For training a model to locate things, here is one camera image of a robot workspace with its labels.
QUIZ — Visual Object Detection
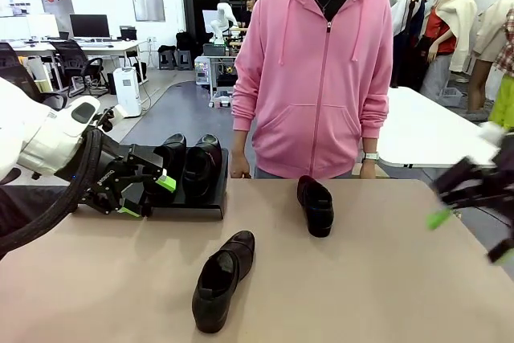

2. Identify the person's right forearm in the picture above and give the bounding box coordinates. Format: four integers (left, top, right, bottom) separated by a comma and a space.
231, 81, 264, 156

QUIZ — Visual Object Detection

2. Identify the person's left forearm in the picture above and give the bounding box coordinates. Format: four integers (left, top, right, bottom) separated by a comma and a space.
359, 85, 394, 155

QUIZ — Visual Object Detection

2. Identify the person's left hand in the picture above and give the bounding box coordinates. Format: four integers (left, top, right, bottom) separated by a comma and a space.
360, 161, 381, 180

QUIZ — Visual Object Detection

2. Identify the mannequin in beige plaid outfit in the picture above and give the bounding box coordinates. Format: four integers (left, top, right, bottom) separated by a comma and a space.
468, 0, 514, 113

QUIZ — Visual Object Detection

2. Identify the clear storage box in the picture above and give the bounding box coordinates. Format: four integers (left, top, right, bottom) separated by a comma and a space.
211, 88, 235, 109

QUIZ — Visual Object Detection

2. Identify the grey wall cabinet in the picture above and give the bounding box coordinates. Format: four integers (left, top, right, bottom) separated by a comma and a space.
39, 0, 75, 26

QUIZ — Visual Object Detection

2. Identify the black computer monitor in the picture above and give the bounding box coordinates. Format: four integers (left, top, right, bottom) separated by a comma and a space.
69, 14, 111, 39

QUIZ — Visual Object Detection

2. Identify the mannequin in cream jacket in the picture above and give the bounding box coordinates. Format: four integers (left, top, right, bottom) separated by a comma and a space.
419, 0, 479, 93

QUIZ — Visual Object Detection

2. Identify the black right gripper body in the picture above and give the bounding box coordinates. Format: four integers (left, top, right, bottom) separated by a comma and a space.
492, 137, 514, 210

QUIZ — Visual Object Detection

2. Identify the black office chair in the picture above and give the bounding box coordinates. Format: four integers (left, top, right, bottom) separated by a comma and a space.
0, 62, 68, 111
51, 39, 110, 100

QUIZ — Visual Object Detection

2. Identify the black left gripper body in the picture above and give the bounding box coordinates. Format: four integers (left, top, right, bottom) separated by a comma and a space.
78, 140, 134, 215

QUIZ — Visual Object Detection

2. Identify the background person in black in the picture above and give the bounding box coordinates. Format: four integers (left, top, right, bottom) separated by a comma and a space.
239, 0, 258, 29

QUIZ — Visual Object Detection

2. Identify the black backpack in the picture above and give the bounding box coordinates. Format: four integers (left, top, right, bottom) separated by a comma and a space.
175, 30, 198, 53

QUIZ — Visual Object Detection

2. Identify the white air purifier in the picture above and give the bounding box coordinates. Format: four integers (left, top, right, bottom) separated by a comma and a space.
112, 67, 143, 119

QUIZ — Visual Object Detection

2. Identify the glass computer case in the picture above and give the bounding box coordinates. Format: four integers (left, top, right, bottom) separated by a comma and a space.
194, 55, 235, 88

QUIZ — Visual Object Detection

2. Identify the mannequin in white navy jacket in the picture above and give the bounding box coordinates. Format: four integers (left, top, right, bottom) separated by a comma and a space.
391, 0, 427, 88

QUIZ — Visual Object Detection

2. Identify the white office desk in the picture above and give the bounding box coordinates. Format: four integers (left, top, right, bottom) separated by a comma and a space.
7, 39, 148, 91

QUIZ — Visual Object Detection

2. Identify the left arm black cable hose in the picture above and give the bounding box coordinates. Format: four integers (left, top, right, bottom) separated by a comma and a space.
0, 128, 121, 259

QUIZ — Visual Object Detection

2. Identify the small white background robot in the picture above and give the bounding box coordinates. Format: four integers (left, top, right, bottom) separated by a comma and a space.
210, 1, 239, 45

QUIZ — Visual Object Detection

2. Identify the black leather dress shoe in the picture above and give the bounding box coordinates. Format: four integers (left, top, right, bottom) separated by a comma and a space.
191, 230, 257, 334
153, 133, 188, 204

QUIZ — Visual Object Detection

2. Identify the small grey stool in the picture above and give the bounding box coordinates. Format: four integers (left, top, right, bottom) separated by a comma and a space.
157, 49, 178, 71
176, 49, 194, 71

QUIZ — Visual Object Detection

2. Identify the neon yellow garment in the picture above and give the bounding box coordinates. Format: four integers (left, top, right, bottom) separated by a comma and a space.
487, 76, 514, 132

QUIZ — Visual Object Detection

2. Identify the grey plastic crate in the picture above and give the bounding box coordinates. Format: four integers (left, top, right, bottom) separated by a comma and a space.
437, 88, 467, 108

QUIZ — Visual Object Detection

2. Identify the person's right hand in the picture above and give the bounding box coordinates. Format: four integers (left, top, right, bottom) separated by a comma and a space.
231, 152, 252, 178

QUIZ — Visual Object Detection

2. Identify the person in pink hoodie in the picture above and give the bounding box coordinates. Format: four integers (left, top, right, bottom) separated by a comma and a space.
231, 0, 394, 180

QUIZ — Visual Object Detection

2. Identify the white computer monitor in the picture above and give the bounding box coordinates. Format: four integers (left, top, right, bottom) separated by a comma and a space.
25, 13, 60, 40

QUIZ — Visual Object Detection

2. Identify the black floor mat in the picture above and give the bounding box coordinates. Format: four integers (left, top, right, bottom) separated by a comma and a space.
0, 185, 70, 239

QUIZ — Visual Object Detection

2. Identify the black slip-on loafer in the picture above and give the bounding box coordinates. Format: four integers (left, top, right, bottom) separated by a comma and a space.
296, 174, 335, 239
183, 133, 224, 200

